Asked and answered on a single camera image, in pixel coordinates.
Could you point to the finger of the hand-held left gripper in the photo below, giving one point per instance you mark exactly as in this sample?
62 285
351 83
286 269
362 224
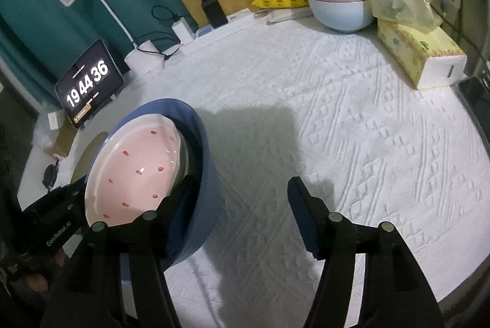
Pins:
74 196

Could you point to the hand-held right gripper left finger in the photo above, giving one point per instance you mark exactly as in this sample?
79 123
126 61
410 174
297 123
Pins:
176 201

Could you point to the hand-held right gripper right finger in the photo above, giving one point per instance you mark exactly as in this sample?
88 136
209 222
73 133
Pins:
302 213

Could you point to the pink dotted bowl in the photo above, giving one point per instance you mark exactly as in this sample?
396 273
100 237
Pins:
134 167

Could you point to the person's left hand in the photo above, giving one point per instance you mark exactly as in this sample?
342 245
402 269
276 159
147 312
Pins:
38 282

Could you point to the black round object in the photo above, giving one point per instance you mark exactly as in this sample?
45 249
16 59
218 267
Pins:
49 176

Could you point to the cardboard box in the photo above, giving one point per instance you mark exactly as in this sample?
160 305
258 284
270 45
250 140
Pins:
63 142

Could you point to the small white box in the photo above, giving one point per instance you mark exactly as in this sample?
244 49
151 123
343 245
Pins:
56 120

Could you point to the tablet with clock display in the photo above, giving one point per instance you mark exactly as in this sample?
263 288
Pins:
88 86

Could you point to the white textured tablecloth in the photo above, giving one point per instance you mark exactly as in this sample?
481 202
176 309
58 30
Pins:
306 102

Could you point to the white charger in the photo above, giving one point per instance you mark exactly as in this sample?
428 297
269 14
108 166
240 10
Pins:
183 31

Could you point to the white power strip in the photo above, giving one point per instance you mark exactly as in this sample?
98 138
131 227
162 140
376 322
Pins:
214 35

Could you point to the black charger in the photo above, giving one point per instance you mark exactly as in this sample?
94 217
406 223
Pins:
214 12

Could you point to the yellow tissue pack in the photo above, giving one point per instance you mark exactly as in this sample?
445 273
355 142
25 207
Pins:
417 56

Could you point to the white flat packet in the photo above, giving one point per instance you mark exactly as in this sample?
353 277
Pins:
291 15

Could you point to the white and blue bowl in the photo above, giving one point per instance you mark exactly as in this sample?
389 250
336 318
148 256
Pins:
340 15

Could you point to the black smartphone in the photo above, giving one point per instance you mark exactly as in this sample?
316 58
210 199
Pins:
476 90

